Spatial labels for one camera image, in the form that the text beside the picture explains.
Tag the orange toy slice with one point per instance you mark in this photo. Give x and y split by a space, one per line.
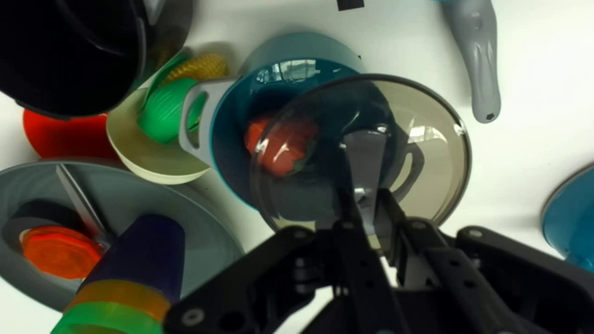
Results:
58 253

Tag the blue toy pot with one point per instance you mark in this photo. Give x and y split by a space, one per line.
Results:
247 99

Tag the stacked purple yellow green cups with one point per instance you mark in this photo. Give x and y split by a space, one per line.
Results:
136 266

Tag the yellow toy corn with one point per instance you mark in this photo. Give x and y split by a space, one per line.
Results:
201 65

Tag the green ribbed toy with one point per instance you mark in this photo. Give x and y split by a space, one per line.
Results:
168 112

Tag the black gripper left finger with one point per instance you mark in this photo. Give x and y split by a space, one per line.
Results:
351 210

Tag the red toy cup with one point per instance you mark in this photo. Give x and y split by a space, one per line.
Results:
67 137

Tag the cream toy bowl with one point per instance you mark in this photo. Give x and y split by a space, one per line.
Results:
149 160

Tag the black tape piece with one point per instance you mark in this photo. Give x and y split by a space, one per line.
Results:
349 4

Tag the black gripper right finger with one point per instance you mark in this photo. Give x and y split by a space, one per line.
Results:
396 225

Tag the grey round plate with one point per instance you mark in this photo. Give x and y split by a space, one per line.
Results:
160 197

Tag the grey toy knife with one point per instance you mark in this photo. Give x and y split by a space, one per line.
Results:
80 201

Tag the red toy tomato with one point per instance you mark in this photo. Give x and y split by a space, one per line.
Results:
272 149

